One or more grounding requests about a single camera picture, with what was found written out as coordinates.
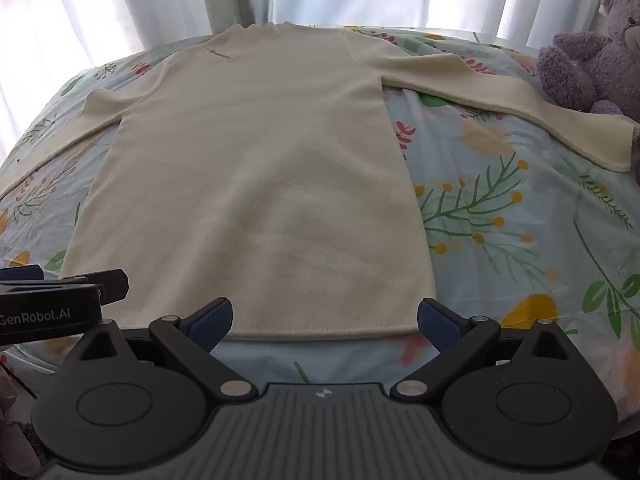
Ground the white curtain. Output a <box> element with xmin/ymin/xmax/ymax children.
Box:
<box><xmin>0</xmin><ymin>0</ymin><xmax>632</xmax><ymax>92</ymax></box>

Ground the floral light blue bed sheet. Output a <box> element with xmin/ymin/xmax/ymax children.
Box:
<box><xmin>0</xmin><ymin>24</ymin><xmax>640</xmax><ymax>413</ymax></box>

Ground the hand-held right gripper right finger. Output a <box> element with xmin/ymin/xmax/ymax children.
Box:
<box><xmin>389</xmin><ymin>297</ymin><xmax>584</xmax><ymax>404</ymax></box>

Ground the cream knit sweater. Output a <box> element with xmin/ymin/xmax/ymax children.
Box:
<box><xmin>0</xmin><ymin>20</ymin><xmax>634</xmax><ymax>344</ymax></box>

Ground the purple teddy bear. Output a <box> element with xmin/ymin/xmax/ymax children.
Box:
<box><xmin>537</xmin><ymin>0</ymin><xmax>640</xmax><ymax>127</ymax></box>

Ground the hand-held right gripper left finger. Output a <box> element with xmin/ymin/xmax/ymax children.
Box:
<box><xmin>59</xmin><ymin>297</ymin><xmax>259</xmax><ymax>404</ymax></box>

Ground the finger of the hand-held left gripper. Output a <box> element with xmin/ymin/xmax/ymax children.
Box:
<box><xmin>0</xmin><ymin>264</ymin><xmax>45</xmax><ymax>284</ymax></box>
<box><xmin>47</xmin><ymin>268</ymin><xmax>130</xmax><ymax>307</ymax></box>

